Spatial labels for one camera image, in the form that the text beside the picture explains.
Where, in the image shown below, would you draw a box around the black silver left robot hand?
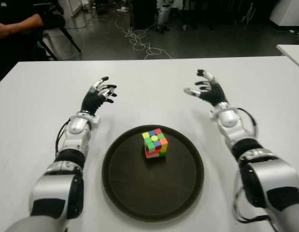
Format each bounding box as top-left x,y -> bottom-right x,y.
81,76 -> 118,116

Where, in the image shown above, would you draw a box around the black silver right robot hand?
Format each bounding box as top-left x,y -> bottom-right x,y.
183,69 -> 229,107

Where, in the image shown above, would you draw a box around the multicolour Rubik's cube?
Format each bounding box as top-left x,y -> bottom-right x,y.
141,128 -> 169,159

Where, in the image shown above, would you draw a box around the dark brown round plate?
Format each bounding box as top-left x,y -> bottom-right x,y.
102,124 -> 205,222

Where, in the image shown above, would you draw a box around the silver metal stand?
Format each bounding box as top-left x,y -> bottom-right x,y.
240,1 -> 258,25

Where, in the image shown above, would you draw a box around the black chair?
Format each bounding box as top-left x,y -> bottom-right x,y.
42,4 -> 82,61

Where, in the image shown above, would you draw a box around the white side table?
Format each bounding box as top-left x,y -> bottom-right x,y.
276,44 -> 299,66

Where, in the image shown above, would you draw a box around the silver humanoid robot legs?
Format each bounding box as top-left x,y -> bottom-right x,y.
157,0 -> 172,34

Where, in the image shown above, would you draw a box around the white cupboard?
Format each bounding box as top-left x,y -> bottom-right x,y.
59,0 -> 84,17

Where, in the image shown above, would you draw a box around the seated person in black shirt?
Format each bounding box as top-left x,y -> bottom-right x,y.
0,0 -> 46,83

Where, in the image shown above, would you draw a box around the white cabinet with black base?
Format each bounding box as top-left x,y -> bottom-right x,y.
269,0 -> 299,27

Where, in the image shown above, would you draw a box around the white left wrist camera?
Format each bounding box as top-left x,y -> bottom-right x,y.
91,116 -> 102,129

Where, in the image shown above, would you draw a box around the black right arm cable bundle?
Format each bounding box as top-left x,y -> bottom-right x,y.
233,107 -> 278,232

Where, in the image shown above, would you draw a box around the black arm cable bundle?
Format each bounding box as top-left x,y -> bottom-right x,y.
54,119 -> 70,157
233,107 -> 278,232

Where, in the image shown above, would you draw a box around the black left arm cable bundle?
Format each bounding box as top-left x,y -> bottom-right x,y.
54,119 -> 70,157

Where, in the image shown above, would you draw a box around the white tangled floor cable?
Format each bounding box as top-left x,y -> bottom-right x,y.
115,16 -> 173,60

